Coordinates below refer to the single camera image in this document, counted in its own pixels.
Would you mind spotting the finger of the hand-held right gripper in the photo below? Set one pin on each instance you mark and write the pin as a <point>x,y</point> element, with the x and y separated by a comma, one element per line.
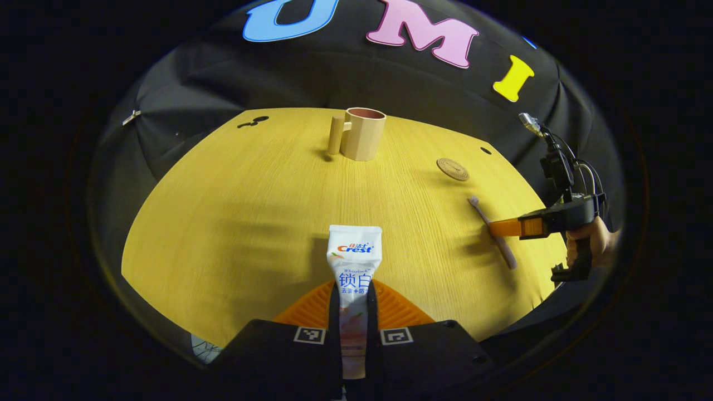
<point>515,228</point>

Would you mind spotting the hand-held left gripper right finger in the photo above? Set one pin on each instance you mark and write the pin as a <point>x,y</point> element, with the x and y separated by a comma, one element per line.
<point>429,362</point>

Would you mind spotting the round wooden coaster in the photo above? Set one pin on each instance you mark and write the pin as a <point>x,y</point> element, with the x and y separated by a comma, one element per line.
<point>452,169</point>

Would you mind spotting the white toothpaste tube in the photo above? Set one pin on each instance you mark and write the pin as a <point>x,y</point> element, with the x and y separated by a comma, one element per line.
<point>353,250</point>

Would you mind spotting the silver metal clip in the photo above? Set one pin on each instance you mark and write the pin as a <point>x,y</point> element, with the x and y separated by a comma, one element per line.
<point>131,117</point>

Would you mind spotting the white toothbrush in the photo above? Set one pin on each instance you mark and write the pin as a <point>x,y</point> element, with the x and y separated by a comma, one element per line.
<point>504,250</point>

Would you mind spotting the black backdrop cloth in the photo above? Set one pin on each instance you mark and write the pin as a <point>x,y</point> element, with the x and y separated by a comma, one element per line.
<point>334,72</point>

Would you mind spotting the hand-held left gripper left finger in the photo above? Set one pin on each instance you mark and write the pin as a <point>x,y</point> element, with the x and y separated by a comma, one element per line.
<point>267,362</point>

